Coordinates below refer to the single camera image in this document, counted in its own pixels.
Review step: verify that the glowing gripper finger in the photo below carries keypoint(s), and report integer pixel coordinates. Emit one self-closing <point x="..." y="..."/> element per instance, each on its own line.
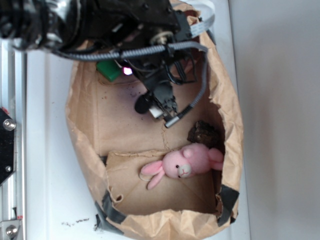
<point x="127" y="70"/>

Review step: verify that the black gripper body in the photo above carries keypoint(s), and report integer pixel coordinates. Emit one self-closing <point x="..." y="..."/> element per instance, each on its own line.
<point x="148" y="35"/>

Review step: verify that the green rectangular block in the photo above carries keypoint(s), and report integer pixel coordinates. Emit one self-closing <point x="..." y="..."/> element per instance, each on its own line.
<point x="109" y="69"/>

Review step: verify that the brown paper bag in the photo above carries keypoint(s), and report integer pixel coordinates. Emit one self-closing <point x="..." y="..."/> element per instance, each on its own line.
<point x="113" y="142"/>

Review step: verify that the dark brown rock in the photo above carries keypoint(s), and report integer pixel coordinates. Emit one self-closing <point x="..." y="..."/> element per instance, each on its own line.
<point x="203" y="133"/>

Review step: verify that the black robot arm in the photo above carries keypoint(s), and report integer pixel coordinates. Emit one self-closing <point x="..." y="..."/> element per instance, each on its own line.
<point x="52" y="25"/>

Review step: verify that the aluminium frame rail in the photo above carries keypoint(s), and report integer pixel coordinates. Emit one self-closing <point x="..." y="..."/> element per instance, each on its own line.
<point x="13" y="100"/>

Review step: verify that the black mounting bracket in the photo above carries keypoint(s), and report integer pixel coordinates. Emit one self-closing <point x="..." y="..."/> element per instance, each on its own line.
<point x="7" y="146"/>

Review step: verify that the pink plush bunny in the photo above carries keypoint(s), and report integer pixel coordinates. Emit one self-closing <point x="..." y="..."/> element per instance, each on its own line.
<point x="190" y="160"/>

